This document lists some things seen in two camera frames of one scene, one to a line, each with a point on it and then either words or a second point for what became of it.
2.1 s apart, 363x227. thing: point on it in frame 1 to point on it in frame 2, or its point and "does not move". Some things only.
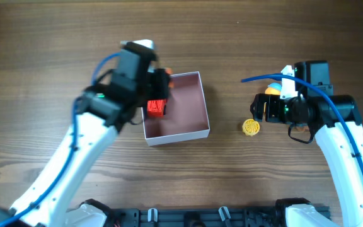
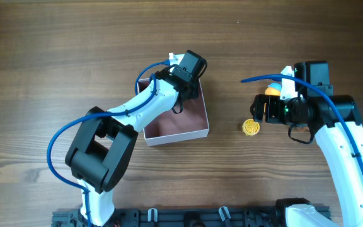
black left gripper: [153, 84] to [193, 91]
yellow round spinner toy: [250, 127] does not move
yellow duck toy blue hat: [273, 88] does not move
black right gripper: [271, 108] does not move
